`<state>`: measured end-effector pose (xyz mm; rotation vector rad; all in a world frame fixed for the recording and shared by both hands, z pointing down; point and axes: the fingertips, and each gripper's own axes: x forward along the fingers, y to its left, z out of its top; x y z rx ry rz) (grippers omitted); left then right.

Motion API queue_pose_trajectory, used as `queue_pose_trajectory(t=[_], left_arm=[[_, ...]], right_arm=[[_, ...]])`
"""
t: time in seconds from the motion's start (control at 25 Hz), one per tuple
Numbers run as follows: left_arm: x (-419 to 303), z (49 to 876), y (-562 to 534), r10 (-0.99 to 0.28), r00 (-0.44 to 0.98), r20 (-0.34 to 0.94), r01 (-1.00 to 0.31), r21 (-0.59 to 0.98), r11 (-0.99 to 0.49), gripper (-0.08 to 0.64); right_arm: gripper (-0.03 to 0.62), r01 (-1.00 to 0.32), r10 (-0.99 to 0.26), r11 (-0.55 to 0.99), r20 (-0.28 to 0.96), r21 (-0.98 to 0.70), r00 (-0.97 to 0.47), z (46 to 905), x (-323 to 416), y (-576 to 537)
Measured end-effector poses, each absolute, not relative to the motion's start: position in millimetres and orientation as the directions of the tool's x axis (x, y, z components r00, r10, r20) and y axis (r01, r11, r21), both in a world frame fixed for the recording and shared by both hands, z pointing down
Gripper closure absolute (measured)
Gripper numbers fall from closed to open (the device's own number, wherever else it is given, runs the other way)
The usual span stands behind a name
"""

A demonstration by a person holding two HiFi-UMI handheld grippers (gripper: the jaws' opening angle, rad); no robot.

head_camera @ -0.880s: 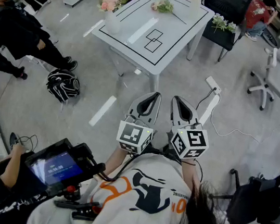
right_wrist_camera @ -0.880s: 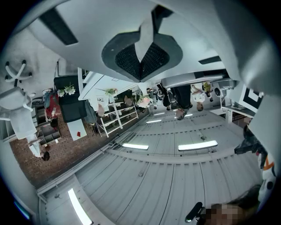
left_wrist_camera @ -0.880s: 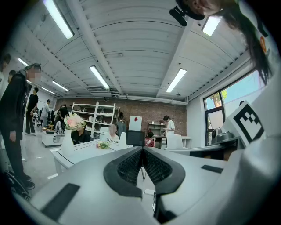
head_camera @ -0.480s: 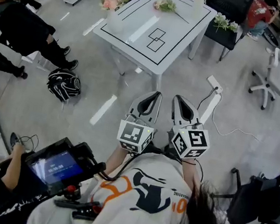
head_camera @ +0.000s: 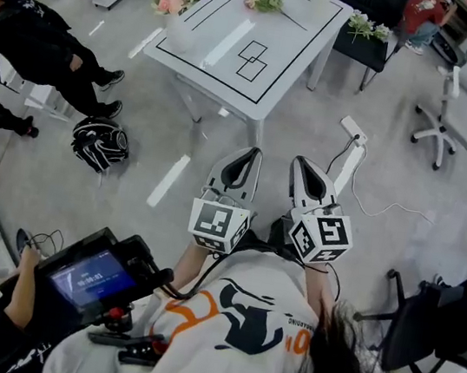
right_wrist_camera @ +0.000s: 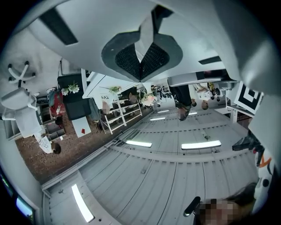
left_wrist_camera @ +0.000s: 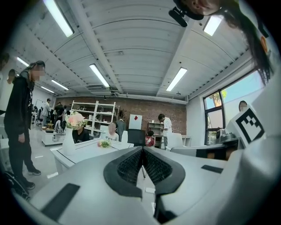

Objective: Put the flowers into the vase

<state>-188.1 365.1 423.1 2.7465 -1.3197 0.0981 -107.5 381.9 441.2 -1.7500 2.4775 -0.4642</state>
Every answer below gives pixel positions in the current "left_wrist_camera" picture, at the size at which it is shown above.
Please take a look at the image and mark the low white cabinet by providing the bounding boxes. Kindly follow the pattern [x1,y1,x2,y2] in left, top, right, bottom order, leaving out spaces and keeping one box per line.
[41,129,65,147]

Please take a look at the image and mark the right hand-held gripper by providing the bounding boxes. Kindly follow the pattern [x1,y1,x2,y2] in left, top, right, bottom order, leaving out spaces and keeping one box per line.
[170,104,267,162]

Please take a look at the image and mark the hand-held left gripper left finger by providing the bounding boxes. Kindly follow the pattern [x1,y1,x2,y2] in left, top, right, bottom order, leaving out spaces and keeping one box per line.
[30,146,159,225]

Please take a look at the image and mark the white board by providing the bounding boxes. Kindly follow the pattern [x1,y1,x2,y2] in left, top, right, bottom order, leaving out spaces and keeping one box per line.
[128,114,143,131]

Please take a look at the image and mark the black head camera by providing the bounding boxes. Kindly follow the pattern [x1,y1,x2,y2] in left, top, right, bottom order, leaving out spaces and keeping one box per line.
[168,6,189,28]

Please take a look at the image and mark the black framed window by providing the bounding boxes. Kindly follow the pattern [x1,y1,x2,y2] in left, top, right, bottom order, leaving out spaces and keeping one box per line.
[203,70,267,146]

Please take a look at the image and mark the grey garment on stand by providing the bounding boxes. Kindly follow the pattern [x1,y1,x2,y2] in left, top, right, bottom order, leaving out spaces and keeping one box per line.
[115,118,127,142]

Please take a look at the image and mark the person's head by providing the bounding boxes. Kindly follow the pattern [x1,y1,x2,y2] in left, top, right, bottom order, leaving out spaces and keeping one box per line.
[188,0,220,16]

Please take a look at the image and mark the pink peach mixed flowers bouquet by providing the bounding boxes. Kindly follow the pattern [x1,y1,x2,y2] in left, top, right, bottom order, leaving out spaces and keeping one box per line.
[97,139,112,148]

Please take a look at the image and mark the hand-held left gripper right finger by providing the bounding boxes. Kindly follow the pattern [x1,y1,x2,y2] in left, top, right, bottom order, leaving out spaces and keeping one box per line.
[142,146,237,225]

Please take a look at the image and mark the white table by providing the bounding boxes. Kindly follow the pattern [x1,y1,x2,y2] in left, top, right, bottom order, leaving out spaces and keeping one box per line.
[50,140,135,174]

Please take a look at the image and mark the ceiling air conditioner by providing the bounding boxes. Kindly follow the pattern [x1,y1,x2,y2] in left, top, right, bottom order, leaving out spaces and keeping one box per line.
[86,84,113,92]

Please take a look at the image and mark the white plastic chair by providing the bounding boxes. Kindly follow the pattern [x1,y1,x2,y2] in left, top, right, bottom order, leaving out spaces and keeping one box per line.
[166,132,183,150]

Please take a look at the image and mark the white metal shelf rack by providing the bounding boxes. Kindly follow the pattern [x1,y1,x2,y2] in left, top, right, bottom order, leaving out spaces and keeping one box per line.
[70,100,120,138]

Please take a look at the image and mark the black white backpack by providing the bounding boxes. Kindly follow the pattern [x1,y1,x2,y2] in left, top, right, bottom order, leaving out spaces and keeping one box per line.
[3,171,30,200]

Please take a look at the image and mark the group of ceiling light panels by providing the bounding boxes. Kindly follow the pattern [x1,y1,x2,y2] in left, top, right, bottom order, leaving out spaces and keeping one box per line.
[16,0,223,94]

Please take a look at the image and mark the wooden cubby shelf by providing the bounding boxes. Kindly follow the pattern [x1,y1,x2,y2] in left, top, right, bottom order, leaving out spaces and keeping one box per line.
[148,120,164,136]

